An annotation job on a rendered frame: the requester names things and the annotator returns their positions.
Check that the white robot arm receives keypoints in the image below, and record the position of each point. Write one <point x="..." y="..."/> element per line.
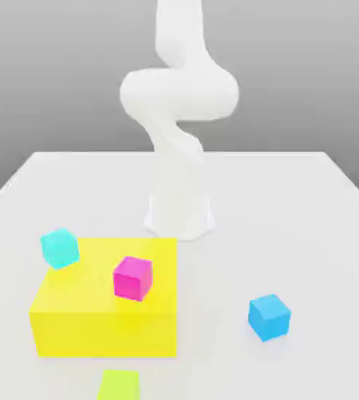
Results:
<point x="179" y="93"/>

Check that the small magenta cube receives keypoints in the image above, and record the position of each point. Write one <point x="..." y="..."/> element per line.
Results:
<point x="132" y="278"/>

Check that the small cyan cube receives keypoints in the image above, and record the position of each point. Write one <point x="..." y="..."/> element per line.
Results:
<point x="59" y="248"/>

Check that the small blue cube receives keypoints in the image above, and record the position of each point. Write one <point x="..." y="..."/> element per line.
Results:
<point x="268" y="317"/>

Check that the small lime cube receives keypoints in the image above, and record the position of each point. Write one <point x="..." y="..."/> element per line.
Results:
<point x="119" y="386"/>

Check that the large yellow box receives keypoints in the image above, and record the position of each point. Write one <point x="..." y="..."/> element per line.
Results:
<point x="104" y="331"/>

